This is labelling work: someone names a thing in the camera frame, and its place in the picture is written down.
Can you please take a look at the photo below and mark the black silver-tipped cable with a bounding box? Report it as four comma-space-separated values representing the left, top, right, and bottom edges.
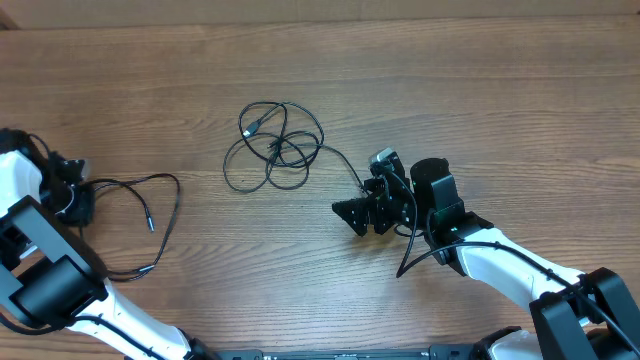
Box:
74, 172, 182, 283

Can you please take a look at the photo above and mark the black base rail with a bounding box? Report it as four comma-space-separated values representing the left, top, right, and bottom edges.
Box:
124, 327, 551, 360

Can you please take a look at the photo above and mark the black USB cable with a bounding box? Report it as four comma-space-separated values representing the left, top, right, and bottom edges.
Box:
238, 101, 369, 194
222, 130, 321, 195

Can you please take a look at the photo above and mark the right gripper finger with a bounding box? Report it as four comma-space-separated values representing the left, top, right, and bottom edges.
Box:
332, 198, 369, 236
362, 173, 389, 198

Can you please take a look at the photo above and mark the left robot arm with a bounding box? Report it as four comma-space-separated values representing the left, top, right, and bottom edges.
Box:
1, 128, 218, 359

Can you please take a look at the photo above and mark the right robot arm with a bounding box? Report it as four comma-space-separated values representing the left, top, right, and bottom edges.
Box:
332, 153, 639, 359

